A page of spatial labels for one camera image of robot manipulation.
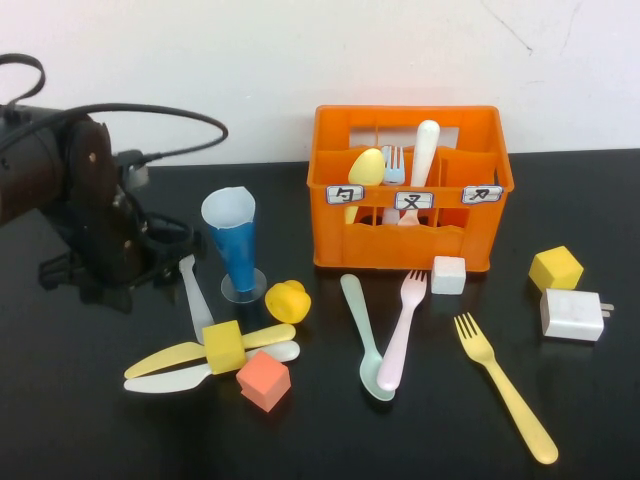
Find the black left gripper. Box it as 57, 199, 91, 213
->
63, 118, 207, 308

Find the grey translucent plastic fork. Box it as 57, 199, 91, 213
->
178, 253, 217, 346

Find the yellow plastic knife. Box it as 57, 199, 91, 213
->
123, 322, 297, 380

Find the yellow foam cube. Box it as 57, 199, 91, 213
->
528, 245, 585, 294
201, 320, 247, 376

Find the white plastic knife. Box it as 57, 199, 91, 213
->
122, 340, 301, 395

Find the orange foam cube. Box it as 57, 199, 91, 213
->
235, 349, 292, 413

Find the orange plastic cutlery crate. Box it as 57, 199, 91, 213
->
305, 104, 515, 274

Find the blue white paper cone cup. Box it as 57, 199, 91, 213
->
200, 185, 269, 304

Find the white paper label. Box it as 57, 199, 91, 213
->
393, 190, 435, 212
460, 184, 503, 206
325, 184, 366, 207

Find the mint green plastic spoon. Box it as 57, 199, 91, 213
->
339, 273, 396, 403

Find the yellow plastic spoon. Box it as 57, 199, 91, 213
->
343, 148, 387, 224

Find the pink plastic fork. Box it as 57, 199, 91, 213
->
375, 269, 429, 392

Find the light blue plastic fork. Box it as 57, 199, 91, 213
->
380, 144, 406, 185

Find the white foam cube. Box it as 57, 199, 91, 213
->
430, 255, 467, 295

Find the white plastic utensil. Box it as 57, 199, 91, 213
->
382, 118, 441, 226

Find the yellow plastic fork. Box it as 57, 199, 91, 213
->
453, 312, 559, 465

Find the white power adapter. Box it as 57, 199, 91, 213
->
538, 288, 616, 343

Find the black cable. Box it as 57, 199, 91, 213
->
0, 53, 230, 166

